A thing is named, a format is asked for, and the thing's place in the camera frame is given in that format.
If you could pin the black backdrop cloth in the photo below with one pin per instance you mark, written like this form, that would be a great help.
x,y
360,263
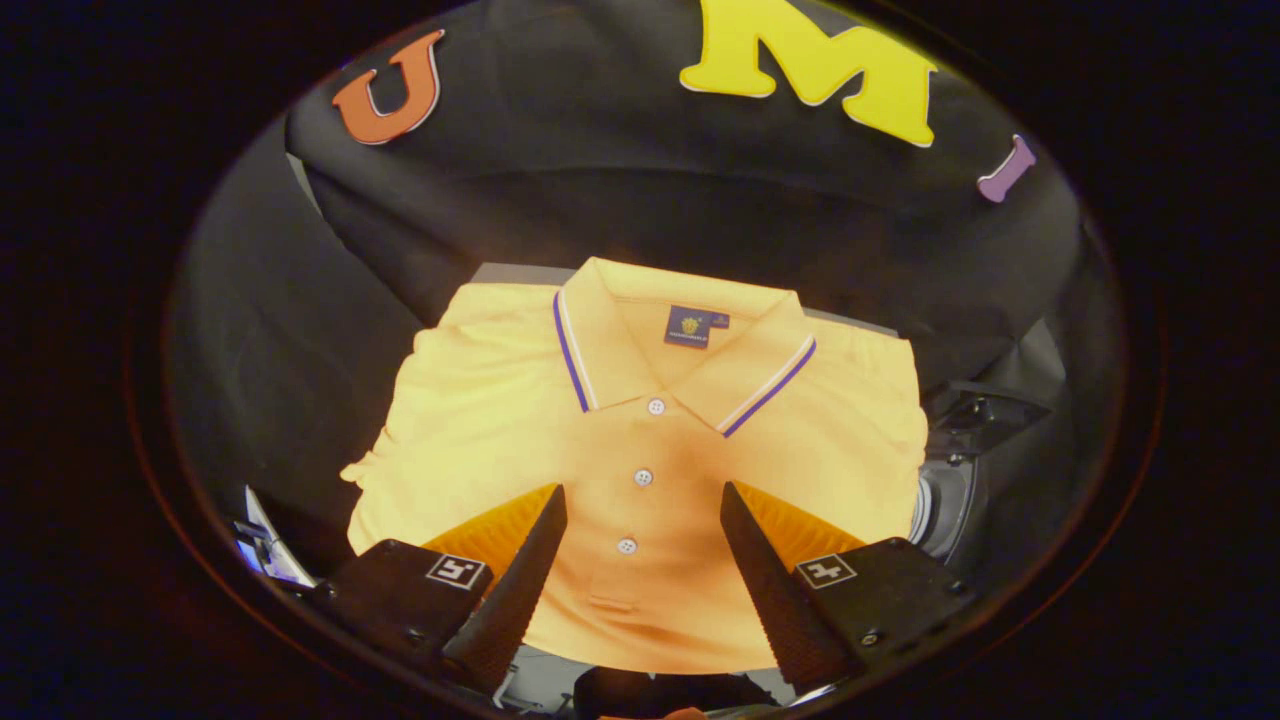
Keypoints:
x,y
600,170

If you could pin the white and blue object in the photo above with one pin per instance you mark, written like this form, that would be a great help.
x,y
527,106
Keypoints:
x,y
270,545

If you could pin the orange polo shirt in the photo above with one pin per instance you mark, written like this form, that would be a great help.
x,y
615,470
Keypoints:
x,y
480,420

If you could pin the grey cabinet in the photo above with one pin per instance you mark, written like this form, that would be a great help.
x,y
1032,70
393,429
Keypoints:
x,y
520,272

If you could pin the dark grey washing machine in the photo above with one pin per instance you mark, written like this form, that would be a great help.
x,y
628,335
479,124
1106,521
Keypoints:
x,y
950,500

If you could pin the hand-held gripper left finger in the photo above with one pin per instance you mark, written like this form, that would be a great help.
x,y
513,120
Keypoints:
x,y
515,590

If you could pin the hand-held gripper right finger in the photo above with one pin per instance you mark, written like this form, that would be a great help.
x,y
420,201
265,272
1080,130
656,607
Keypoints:
x,y
770,600

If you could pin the dark washing machine lid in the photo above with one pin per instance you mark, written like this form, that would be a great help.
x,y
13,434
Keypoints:
x,y
990,415

